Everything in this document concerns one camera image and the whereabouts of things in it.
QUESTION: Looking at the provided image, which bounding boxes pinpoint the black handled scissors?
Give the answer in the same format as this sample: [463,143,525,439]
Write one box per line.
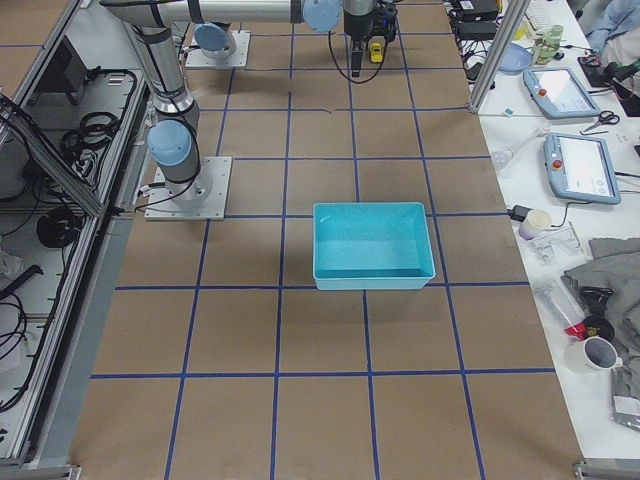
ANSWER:
[580,110,620,135]

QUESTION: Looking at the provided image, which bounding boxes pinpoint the cream paper cup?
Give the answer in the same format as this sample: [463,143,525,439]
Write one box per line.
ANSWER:
[517,209,552,241]

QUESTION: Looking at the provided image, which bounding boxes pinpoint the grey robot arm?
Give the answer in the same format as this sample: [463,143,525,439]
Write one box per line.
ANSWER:
[100,1,397,82]
[124,24,206,201]

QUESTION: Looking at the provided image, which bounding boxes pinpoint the blue plastic plate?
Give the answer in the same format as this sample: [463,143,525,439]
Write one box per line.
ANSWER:
[499,43,532,74]

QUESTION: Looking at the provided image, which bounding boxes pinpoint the teach pendant tablet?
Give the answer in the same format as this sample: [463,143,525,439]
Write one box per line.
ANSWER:
[522,68,601,119]
[543,133,621,205]

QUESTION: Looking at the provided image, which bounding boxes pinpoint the aluminium frame post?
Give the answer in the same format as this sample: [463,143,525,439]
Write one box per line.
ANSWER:
[468,0,530,113]

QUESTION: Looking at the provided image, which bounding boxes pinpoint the white mug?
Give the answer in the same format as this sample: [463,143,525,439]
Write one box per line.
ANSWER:
[563,337,623,374]

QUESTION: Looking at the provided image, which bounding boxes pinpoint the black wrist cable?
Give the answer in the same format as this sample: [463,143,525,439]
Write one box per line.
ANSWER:
[327,29,386,85]

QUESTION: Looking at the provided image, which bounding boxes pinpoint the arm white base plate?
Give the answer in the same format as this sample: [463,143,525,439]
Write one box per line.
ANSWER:
[144,156,232,221]
[185,30,251,70]

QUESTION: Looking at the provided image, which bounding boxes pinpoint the far teach pendant tablet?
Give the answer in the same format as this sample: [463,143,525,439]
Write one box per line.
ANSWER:
[522,68,601,119]

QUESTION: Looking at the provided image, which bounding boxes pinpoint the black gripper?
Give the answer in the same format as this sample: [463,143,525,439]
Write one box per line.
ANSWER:
[350,0,398,77]

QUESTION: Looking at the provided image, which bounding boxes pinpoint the black power adapter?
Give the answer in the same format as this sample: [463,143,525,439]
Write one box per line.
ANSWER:
[507,205,531,223]

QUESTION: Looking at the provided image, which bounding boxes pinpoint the turquoise plastic storage bin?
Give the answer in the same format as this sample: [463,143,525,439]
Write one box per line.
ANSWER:
[313,202,436,291]

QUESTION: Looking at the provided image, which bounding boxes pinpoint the yellow toy beetle car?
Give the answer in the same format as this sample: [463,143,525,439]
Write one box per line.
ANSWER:
[368,42,384,64]

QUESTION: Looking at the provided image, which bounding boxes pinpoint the green tape rolls stack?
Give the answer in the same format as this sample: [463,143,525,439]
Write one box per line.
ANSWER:
[532,24,564,66]

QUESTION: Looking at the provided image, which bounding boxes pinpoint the grey cloth pile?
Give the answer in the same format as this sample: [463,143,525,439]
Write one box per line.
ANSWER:
[562,237,639,374]

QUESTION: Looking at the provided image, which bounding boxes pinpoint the near teach pendant tablet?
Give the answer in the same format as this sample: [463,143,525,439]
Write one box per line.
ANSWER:
[543,133,621,205]

